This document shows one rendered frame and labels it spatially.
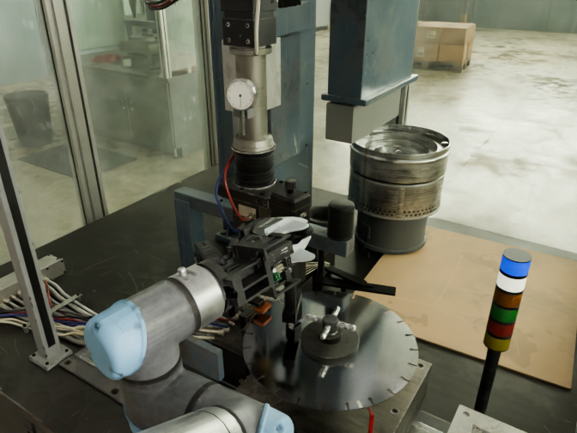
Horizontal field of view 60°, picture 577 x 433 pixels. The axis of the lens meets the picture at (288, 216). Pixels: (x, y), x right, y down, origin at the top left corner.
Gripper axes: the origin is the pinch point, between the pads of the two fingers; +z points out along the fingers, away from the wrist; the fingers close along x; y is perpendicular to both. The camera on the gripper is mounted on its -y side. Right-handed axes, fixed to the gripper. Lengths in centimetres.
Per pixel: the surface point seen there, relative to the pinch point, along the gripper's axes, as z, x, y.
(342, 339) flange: 8.8, -25.6, -3.8
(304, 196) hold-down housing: 5.0, 4.0, -2.2
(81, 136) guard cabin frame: 24, 17, -120
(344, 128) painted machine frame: 36.5, 9.1, -16.3
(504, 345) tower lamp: 24.8, -30.2, 19.8
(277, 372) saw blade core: -4.6, -25.5, -8.0
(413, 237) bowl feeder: 77, -34, -29
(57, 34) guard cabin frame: 23, 49, -111
